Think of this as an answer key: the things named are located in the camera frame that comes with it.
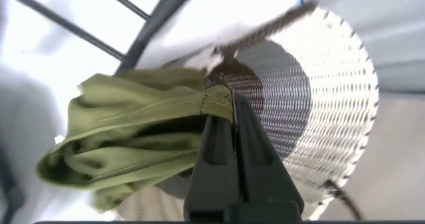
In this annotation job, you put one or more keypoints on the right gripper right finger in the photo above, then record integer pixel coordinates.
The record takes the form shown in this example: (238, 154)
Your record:
(265, 184)

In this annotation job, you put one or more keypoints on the white laundry basket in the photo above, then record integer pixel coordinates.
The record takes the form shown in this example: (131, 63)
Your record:
(332, 84)

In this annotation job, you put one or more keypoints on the green garment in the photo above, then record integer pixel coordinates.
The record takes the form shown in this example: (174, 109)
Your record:
(133, 117)

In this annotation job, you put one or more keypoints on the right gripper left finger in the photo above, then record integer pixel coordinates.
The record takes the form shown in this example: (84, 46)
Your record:
(216, 184)

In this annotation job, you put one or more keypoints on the black clothes rack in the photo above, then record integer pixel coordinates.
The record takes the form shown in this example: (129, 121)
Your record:
(149, 28)

